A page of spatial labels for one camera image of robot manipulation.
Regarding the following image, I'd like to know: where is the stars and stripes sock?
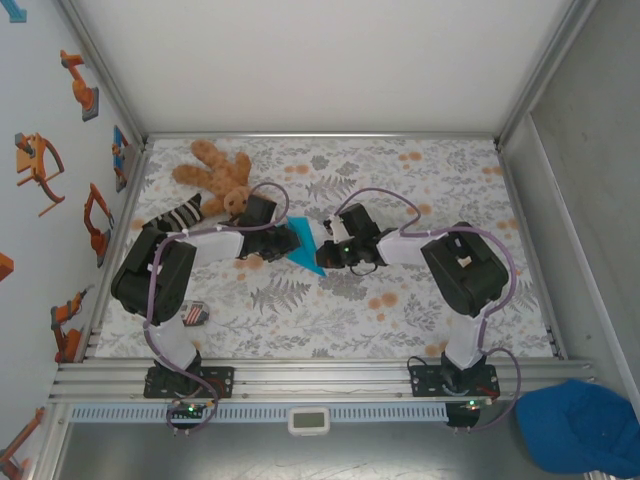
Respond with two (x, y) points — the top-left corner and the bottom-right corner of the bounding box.
(179, 299), (210, 329)

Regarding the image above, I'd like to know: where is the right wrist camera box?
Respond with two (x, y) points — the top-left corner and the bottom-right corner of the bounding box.
(324, 203), (381, 242)

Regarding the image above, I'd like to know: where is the white digital timer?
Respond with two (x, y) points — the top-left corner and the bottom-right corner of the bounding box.
(287, 406), (331, 437)

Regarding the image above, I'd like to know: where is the brown plush teddy bear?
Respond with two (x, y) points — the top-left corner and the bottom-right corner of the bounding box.
(172, 138), (254, 217)

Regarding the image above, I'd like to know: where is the aluminium frame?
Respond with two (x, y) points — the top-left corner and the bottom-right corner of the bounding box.
(47, 0), (601, 404)

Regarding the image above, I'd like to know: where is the orange claw machine wall sticker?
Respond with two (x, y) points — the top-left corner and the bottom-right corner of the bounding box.
(13, 132), (67, 218)

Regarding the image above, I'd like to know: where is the floral patterned tablecloth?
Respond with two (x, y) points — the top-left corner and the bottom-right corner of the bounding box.
(94, 137), (556, 360)

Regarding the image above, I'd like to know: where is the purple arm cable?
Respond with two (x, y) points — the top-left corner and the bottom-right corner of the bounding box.
(142, 182), (291, 436)
(337, 187), (524, 434)

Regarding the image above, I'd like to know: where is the blue and orange wall sticker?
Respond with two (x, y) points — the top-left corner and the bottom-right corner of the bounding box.
(112, 124), (132, 194)

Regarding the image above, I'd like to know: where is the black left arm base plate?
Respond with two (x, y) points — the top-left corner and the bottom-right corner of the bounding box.
(143, 366), (236, 400)

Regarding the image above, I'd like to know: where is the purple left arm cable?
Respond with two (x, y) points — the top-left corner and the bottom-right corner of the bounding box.
(142, 182), (291, 436)

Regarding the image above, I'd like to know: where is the slotted cable duct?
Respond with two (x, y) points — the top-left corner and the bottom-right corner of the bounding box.
(69, 403), (449, 422)

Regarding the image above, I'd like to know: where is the blue cap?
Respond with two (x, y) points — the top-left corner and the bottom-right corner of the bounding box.
(514, 378), (640, 476)

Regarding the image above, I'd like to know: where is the blue paper sheet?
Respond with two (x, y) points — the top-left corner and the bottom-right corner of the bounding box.
(286, 216), (329, 278)

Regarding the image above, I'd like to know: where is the black white striped sock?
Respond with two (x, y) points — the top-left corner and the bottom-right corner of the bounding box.
(142, 192), (206, 234)

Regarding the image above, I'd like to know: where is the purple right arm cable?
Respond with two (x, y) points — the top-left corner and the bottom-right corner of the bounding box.
(337, 187), (524, 434)

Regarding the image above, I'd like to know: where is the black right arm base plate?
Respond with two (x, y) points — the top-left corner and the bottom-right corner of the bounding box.
(408, 364), (499, 399)

